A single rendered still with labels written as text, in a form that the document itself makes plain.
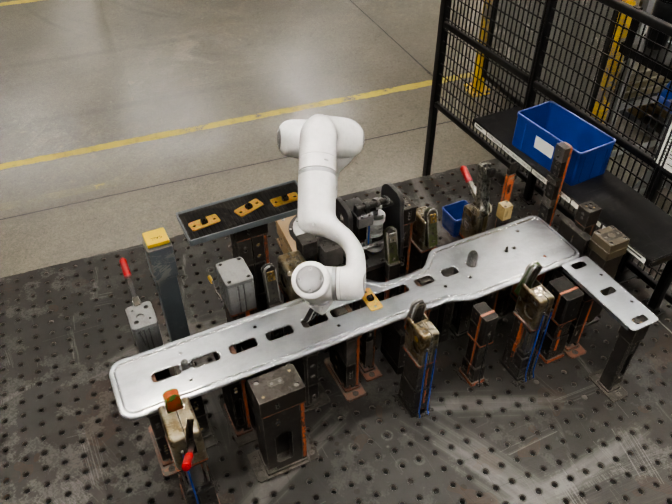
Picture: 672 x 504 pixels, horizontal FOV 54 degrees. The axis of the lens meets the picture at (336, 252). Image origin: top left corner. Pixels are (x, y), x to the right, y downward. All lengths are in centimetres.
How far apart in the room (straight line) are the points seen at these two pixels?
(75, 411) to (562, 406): 142
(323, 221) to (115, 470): 92
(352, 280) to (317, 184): 24
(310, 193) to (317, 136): 14
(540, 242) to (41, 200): 296
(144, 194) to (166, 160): 36
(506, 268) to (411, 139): 250
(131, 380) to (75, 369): 50
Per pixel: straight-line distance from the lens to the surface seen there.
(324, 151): 153
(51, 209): 409
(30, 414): 215
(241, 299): 179
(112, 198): 405
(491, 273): 196
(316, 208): 148
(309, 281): 140
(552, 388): 211
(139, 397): 169
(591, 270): 205
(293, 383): 161
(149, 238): 185
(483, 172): 201
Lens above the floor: 232
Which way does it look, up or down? 42 degrees down
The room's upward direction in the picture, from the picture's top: straight up
